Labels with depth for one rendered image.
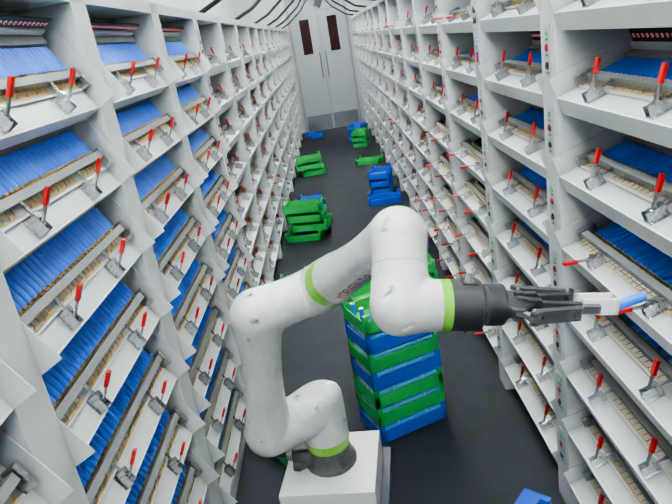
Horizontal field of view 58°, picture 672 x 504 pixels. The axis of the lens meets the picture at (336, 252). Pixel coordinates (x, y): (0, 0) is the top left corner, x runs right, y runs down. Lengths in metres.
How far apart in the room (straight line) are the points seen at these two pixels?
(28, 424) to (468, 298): 0.74
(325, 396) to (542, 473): 0.94
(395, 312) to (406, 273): 0.07
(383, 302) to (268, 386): 0.57
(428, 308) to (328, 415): 0.74
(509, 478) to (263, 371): 1.13
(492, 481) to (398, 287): 1.37
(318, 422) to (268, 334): 0.39
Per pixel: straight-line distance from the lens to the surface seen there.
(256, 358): 1.44
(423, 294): 1.03
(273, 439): 1.64
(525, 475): 2.32
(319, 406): 1.68
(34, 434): 1.12
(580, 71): 1.62
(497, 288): 1.08
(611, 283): 1.49
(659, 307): 1.35
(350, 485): 1.77
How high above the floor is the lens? 1.53
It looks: 20 degrees down
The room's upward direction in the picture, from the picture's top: 10 degrees counter-clockwise
